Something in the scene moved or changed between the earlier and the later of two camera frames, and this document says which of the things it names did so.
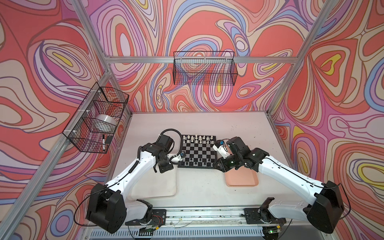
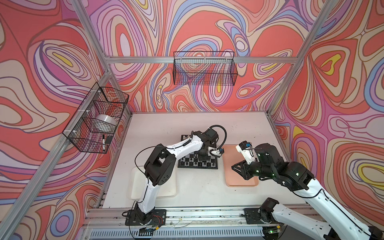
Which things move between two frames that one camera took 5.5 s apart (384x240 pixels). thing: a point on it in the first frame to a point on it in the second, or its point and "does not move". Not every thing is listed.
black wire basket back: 204,68 does not move
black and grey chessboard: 199,151 does not move
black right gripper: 223,167 to 244,168
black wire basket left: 92,128 does not move
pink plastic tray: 242,177 does not move
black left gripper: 164,169 to 207,158
